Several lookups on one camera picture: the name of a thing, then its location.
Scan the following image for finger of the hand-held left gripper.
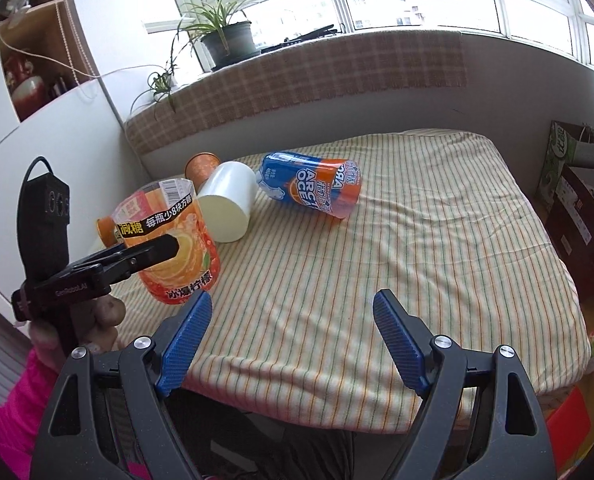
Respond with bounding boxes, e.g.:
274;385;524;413
96;233;181;287

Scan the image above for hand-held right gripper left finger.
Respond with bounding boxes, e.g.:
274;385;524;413
30;290;214;480

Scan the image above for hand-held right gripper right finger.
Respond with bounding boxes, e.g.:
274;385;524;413
373;288;558;480

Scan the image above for orange labelled plastic bottle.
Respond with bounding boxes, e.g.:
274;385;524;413
110;177;223;306

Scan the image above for orange paper cup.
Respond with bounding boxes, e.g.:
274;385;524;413
184;152;223;188
96;216;118;247

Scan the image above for white cup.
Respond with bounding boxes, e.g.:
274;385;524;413
196;161;259;243

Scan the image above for person's left hand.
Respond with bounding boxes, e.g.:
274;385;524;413
30;294;126;376

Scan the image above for striped bed sheet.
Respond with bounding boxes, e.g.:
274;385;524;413
90;130;594;417

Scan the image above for red vase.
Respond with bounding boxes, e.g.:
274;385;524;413
10;75;46;117

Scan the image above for person's dark trouser legs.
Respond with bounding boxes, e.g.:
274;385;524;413
177;390;458;480

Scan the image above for blue orange Arctic Ocean bottle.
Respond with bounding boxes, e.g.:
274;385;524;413
261;151;363;219

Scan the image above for red and yellow box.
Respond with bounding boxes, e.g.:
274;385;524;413
542;385;594;480

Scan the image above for dark brown cardboard box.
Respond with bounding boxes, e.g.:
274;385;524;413
547;162;594;282

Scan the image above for potted spider plant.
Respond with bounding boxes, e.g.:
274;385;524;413
130;0;261;113

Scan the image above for green and white carton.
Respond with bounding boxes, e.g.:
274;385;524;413
537;120;594;211

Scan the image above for plaid windowsill cloth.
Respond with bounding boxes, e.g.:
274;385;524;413
124;27;466;161

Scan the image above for dark flat item on windowsill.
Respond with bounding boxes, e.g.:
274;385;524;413
259;23;339;54

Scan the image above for wooden wall shelf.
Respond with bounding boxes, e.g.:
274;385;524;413
0;0;104;123

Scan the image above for white cable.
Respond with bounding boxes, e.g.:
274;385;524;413
0;7;169;82

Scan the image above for white window frame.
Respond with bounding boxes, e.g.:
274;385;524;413
142;0;594;77

